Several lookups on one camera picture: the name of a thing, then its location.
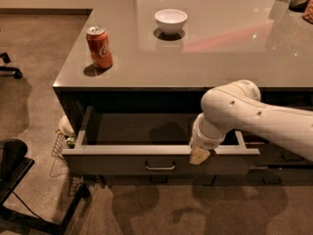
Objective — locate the grey drawer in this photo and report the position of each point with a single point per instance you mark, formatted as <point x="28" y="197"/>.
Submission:
<point x="149" y="144"/>
<point x="274" y="156"/>
<point x="206" y="180"/>
<point x="268" y="177"/>

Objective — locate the white ceramic bowl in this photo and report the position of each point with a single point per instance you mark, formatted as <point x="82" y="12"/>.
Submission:
<point x="170" y="21"/>

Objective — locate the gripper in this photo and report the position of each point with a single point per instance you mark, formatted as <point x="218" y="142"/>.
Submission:
<point x="205" y="141"/>

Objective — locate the snack bag on counter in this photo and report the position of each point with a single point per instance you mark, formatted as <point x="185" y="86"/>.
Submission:
<point x="308" y="12"/>

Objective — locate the red soda can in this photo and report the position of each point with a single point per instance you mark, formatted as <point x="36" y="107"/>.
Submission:
<point x="98" y="41"/>

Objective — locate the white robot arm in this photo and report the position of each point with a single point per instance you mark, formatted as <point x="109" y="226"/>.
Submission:
<point x="237" y="105"/>

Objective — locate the wire basket with items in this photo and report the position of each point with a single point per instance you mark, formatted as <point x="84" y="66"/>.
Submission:
<point x="65" y="139"/>

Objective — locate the grey counter cabinet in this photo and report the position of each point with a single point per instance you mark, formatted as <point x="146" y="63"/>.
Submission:
<point x="220" y="42"/>

